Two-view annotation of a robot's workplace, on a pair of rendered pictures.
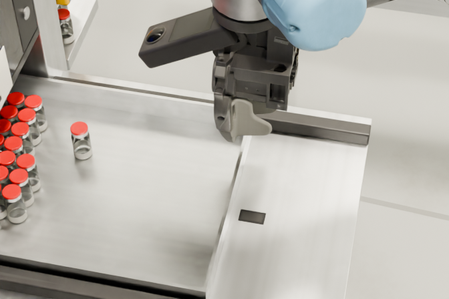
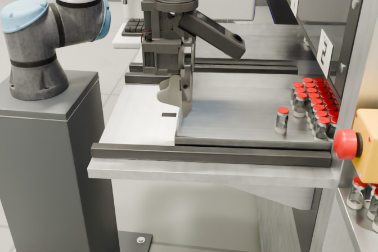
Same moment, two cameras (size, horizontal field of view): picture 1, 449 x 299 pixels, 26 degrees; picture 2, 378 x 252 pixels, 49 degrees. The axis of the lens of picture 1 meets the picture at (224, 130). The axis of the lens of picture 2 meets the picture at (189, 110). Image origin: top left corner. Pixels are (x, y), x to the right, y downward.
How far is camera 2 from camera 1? 145 cm
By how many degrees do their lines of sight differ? 101
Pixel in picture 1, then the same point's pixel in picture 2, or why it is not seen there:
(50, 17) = (345, 121)
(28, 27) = (339, 80)
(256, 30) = not seen: outside the picture
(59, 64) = (335, 165)
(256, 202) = (167, 120)
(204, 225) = (194, 108)
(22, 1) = (343, 55)
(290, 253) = (146, 103)
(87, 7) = (361, 240)
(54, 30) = not seen: hidden behind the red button
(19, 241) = (286, 96)
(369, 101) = not seen: outside the picture
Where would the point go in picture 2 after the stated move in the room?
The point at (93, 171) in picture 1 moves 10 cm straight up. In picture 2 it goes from (268, 123) to (274, 76)
